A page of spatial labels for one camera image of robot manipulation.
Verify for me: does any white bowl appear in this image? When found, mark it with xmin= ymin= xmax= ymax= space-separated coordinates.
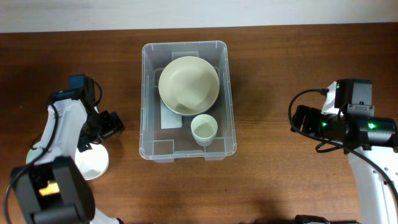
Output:
xmin=75 ymin=144 xmax=109 ymax=180

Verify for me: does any light green bowl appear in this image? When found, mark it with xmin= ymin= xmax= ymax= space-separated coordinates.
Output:
xmin=25 ymin=142 xmax=42 ymax=164

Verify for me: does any yellow bowl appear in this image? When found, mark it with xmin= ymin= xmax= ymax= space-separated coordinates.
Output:
xmin=39 ymin=181 xmax=60 ymax=197

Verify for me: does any dark blue bowl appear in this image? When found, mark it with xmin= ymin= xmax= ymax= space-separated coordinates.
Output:
xmin=160 ymin=93 xmax=221 ymax=117

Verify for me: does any white cup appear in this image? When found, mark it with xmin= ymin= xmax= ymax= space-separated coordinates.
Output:
xmin=190 ymin=114 xmax=218 ymax=133
xmin=194 ymin=136 xmax=215 ymax=147

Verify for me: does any pale green cup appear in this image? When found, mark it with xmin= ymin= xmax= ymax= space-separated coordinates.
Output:
xmin=192 ymin=131 xmax=216 ymax=143

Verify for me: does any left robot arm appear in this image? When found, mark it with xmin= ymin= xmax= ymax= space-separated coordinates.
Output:
xmin=7 ymin=88 xmax=122 ymax=223

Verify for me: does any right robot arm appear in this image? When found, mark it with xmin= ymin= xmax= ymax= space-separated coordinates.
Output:
xmin=288 ymin=103 xmax=397 ymax=223

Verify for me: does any clear plastic storage bin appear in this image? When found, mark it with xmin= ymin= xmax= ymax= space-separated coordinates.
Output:
xmin=139 ymin=40 xmax=237 ymax=162

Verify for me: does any white paper label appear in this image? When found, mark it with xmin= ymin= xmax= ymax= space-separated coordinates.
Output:
xmin=160 ymin=100 xmax=182 ymax=129

